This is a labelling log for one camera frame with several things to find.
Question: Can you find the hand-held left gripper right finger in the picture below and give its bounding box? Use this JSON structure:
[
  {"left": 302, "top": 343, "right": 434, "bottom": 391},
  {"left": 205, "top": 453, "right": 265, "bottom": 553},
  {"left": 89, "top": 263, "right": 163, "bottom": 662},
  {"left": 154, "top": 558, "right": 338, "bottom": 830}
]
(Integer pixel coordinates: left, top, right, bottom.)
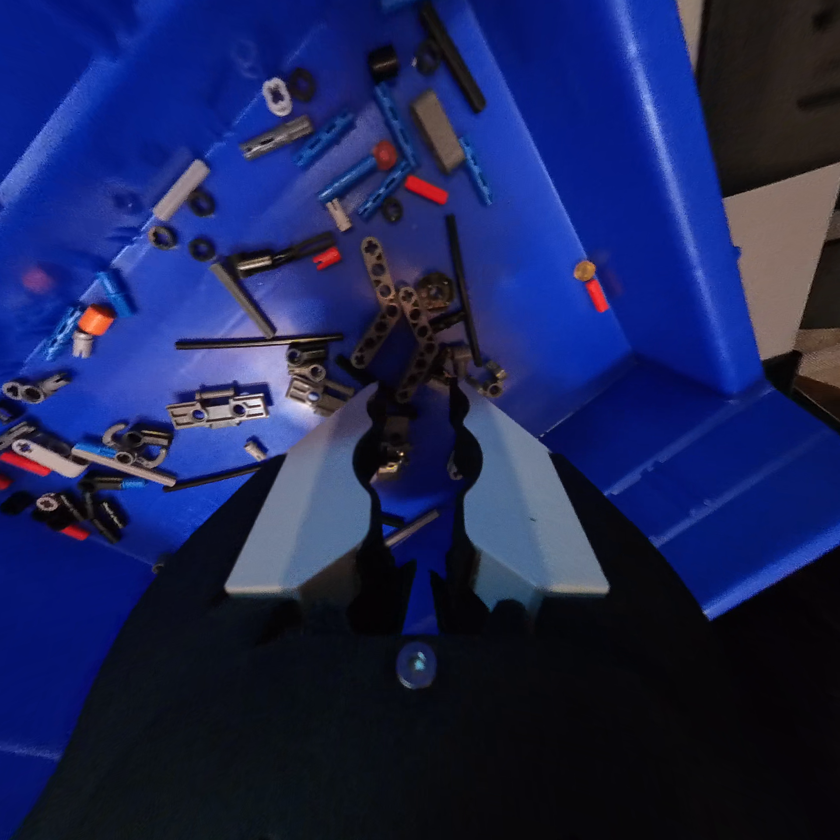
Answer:
[{"left": 430, "top": 381, "right": 609, "bottom": 635}]

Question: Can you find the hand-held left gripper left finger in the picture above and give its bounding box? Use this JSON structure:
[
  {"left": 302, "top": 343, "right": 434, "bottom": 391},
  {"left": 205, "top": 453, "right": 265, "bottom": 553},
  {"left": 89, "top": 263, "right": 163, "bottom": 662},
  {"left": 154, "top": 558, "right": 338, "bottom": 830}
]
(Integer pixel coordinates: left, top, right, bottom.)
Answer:
[{"left": 225, "top": 384, "right": 417, "bottom": 635}]

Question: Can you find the blue plastic bin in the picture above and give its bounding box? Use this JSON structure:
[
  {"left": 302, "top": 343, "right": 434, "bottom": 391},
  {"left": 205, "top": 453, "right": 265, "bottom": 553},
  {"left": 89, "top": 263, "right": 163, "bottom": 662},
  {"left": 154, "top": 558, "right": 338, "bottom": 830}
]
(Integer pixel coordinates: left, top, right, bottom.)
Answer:
[{"left": 0, "top": 0, "right": 840, "bottom": 765}]

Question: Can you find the black steering link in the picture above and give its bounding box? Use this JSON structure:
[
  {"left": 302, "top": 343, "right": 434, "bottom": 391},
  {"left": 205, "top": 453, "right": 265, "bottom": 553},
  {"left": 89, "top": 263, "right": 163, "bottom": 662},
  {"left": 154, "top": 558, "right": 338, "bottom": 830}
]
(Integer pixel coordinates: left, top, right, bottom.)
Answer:
[{"left": 228, "top": 231, "right": 337, "bottom": 277}]

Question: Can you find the dark grey axle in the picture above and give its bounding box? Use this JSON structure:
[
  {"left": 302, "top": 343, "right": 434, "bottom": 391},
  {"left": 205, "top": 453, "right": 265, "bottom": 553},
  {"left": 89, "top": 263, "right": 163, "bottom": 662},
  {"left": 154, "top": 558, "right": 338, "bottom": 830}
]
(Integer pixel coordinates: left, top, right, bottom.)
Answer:
[
  {"left": 210, "top": 262, "right": 277, "bottom": 337},
  {"left": 384, "top": 508, "right": 441, "bottom": 547}
]

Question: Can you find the dark grey holed plate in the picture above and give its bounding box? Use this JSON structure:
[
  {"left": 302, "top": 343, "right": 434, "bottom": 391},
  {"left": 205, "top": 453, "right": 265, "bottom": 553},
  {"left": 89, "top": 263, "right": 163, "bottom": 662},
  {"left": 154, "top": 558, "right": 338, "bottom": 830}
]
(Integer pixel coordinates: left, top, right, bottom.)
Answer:
[
  {"left": 287, "top": 377, "right": 355, "bottom": 416},
  {"left": 166, "top": 387, "right": 272, "bottom": 431}
]

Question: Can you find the light grey axle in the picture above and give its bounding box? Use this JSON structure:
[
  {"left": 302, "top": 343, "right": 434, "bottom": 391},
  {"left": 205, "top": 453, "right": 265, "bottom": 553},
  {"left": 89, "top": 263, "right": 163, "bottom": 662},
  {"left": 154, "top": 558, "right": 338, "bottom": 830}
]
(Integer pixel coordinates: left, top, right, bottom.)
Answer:
[{"left": 71, "top": 443, "right": 177, "bottom": 488}]

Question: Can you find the long thin black axle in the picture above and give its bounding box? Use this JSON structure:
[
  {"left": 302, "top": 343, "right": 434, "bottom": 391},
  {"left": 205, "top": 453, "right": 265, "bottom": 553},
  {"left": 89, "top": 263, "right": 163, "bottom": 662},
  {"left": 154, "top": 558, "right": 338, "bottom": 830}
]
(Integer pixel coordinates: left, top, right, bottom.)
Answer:
[
  {"left": 176, "top": 333, "right": 343, "bottom": 350},
  {"left": 446, "top": 214, "right": 484, "bottom": 368}
]

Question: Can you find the grey bent liftarm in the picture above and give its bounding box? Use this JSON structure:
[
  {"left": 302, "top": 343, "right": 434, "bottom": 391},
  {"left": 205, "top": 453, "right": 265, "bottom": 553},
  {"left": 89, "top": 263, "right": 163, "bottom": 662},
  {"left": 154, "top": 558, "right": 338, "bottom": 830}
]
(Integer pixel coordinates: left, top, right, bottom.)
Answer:
[
  {"left": 350, "top": 236, "right": 404, "bottom": 368},
  {"left": 394, "top": 285, "right": 442, "bottom": 404}
]

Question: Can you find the light grey thin liftarm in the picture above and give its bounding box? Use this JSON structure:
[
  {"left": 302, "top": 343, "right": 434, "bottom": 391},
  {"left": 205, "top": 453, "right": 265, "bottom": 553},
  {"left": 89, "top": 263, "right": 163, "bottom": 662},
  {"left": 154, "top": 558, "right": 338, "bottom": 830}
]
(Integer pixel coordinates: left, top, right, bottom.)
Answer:
[{"left": 12, "top": 438, "right": 89, "bottom": 479}]

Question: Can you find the short blue pin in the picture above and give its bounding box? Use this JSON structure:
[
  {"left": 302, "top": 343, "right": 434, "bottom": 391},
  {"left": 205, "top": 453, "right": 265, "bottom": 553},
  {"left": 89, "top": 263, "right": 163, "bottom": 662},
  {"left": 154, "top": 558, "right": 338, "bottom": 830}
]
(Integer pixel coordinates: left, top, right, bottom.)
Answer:
[{"left": 98, "top": 270, "right": 135, "bottom": 316}]

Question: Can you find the grey pin connector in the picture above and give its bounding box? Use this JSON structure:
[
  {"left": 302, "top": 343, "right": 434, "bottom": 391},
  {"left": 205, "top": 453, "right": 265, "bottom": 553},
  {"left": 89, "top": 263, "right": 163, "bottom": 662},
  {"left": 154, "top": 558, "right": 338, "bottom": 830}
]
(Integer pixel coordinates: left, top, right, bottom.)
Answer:
[{"left": 2, "top": 373, "right": 72, "bottom": 403}]

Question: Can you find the long blue pin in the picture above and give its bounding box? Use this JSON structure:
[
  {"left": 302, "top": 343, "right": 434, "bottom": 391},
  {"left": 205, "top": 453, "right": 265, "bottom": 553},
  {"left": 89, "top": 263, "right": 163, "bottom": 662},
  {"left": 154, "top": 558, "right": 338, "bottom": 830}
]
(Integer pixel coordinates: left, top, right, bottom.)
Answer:
[
  {"left": 293, "top": 112, "right": 355, "bottom": 168},
  {"left": 45, "top": 308, "right": 83, "bottom": 361},
  {"left": 318, "top": 155, "right": 382, "bottom": 201},
  {"left": 459, "top": 136, "right": 493, "bottom": 206},
  {"left": 357, "top": 157, "right": 414, "bottom": 217},
  {"left": 374, "top": 83, "right": 417, "bottom": 165}
]

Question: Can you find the light grey tube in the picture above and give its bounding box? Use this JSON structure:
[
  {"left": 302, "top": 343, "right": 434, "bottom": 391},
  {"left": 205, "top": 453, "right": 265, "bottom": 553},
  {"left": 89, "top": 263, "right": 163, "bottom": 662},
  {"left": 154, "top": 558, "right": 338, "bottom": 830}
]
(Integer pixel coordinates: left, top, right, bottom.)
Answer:
[{"left": 152, "top": 159, "right": 211, "bottom": 219}]

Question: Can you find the dark grey axle connector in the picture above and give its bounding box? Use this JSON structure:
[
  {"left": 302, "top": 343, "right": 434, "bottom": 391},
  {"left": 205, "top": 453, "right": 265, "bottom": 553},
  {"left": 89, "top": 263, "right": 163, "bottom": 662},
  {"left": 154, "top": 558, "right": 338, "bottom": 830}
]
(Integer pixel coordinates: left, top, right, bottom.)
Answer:
[{"left": 239, "top": 116, "right": 314, "bottom": 160}]

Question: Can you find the thick black axle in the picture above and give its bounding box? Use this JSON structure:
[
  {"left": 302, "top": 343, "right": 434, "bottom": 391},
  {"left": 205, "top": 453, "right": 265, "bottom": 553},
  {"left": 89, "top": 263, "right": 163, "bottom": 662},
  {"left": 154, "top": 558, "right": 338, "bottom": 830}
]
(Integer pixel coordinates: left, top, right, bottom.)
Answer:
[{"left": 420, "top": 3, "right": 487, "bottom": 111}]

